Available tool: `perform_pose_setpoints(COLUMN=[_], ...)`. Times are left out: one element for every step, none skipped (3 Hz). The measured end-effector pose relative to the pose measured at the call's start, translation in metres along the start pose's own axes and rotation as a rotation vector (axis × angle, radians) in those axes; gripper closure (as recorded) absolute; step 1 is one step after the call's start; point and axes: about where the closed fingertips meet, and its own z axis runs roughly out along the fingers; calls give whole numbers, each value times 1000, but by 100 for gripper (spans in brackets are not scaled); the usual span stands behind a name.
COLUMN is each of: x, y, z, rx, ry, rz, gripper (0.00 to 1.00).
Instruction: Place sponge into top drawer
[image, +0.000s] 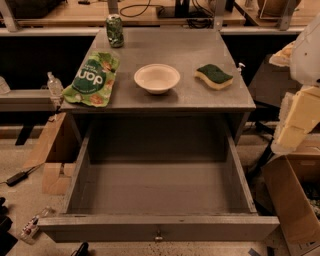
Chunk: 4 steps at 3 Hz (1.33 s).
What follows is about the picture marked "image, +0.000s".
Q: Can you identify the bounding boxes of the plastic bottle on floor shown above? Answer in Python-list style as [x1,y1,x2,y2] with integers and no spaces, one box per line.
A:
[18,206,55,245]

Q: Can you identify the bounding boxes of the black folding chair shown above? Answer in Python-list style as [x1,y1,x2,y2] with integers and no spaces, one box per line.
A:
[246,54,304,174]

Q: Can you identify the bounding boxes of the grey open top drawer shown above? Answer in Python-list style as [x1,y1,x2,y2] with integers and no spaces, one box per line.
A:
[40,119,279,242]

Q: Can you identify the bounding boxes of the open cardboard box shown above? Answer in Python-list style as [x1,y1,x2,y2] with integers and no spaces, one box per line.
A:
[262,140,320,256]

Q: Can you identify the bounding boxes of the grey wooden cabinet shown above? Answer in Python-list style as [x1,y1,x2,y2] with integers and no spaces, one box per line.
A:
[62,27,255,139]

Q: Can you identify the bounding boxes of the metal drawer knob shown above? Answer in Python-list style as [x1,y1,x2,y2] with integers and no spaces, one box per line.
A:
[154,230,163,242]

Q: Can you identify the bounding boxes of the clear plastic bottle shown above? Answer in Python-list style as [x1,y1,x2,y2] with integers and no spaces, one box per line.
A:
[47,72,63,97]

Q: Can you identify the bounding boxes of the green soda can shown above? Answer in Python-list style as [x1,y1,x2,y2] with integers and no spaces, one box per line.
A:
[106,14,124,48]

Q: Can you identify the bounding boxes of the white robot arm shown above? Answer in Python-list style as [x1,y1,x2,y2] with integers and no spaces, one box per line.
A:
[269,14,320,155]

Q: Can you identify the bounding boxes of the black power adapter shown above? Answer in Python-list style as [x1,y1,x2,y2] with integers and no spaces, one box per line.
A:
[6,166,39,187]

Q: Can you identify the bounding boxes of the wooden workbench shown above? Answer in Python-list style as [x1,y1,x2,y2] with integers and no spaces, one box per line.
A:
[1,0,320,29]

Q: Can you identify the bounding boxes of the white paper bowl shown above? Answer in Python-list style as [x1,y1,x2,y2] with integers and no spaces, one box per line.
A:
[134,64,180,95]

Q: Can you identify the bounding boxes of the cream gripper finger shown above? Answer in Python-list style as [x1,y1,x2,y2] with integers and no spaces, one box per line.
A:
[271,126,307,154]
[285,86,320,134]

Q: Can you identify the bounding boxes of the green and yellow sponge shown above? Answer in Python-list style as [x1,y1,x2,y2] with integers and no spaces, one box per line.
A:
[194,64,233,90]

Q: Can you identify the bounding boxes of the green chip bag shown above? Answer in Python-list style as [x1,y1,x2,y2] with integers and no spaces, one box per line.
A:
[63,51,120,107]

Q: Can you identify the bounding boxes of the brown cardboard pieces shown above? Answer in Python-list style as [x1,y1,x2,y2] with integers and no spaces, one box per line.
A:
[23,113,79,195]

